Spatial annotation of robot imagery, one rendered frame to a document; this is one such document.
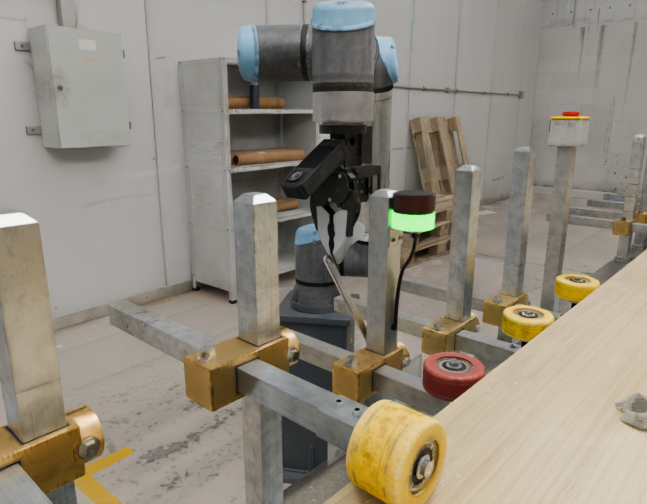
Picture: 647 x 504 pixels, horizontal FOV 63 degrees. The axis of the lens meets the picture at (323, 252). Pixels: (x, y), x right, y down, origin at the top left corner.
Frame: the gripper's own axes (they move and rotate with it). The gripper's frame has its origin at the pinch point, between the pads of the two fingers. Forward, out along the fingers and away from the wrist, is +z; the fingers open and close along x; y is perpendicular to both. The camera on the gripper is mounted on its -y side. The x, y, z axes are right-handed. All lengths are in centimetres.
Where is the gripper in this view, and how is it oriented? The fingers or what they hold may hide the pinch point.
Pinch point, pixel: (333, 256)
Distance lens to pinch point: 83.3
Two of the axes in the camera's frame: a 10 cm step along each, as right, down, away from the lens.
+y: 6.7, -1.9, 7.2
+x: -7.4, -1.7, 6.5
